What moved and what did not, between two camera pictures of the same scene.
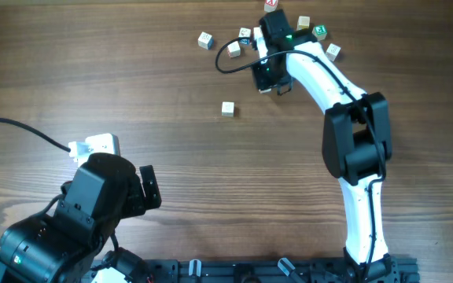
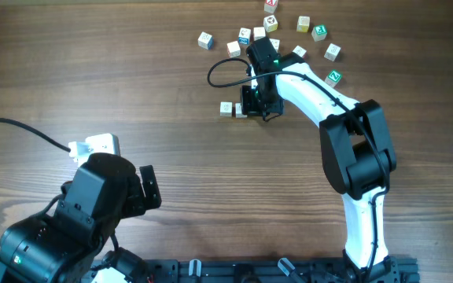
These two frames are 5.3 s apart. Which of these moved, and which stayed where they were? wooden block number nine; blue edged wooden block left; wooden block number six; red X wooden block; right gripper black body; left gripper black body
Moved: wooden block number nine; right gripper black body
Stayed: blue edged wooden block left; wooden block number six; red X wooden block; left gripper black body
